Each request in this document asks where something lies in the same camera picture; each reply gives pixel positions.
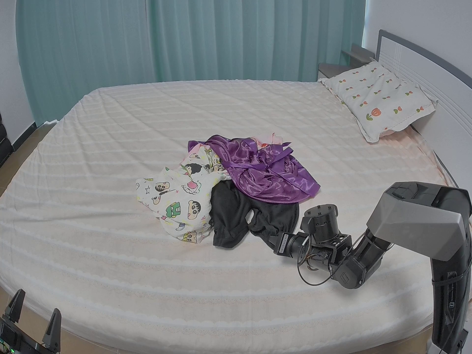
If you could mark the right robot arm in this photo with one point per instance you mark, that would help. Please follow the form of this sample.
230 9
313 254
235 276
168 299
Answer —
416 216

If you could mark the blue-green curtain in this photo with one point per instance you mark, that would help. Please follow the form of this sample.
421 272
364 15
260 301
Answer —
184 31

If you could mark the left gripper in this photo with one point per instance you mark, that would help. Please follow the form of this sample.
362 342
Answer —
22 339

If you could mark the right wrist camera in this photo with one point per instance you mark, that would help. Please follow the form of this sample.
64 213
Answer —
306 226

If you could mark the white printed pyjama garment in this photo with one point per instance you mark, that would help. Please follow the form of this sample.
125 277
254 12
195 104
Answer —
173 197

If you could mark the white printed pillow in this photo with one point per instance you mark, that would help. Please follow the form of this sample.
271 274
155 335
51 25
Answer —
379 98

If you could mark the purple satin garment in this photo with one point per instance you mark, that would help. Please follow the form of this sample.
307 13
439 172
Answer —
265 175

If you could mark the black chest of drawers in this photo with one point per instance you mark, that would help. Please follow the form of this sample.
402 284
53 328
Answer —
4 142

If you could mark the grey bedside table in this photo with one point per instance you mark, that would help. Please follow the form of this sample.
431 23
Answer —
332 70

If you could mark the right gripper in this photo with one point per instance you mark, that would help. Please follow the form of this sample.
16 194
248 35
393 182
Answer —
289 245

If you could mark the pink garment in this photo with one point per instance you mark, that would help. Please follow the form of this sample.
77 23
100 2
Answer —
274 138

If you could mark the bed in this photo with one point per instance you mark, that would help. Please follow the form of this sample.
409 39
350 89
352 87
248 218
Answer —
110 131

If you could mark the black T-shirt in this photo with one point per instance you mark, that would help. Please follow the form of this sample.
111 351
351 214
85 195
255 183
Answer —
228 212

